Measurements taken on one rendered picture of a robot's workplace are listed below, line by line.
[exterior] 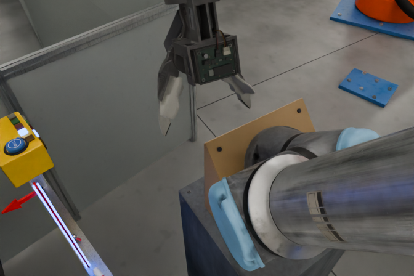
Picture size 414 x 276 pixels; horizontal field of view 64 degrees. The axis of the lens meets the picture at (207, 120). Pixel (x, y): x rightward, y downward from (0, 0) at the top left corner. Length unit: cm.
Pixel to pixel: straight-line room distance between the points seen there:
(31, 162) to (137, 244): 107
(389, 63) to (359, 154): 304
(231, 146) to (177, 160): 152
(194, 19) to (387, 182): 28
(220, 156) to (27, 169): 50
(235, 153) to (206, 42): 26
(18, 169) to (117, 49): 75
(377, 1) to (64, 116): 310
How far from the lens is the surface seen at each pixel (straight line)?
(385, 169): 23
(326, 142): 49
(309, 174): 31
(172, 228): 188
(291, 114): 69
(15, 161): 88
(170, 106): 47
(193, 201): 78
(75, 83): 145
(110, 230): 194
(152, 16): 151
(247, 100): 55
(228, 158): 61
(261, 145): 60
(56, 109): 148
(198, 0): 42
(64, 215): 100
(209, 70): 43
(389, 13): 379
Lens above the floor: 167
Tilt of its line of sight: 45 degrees down
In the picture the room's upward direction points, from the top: straight up
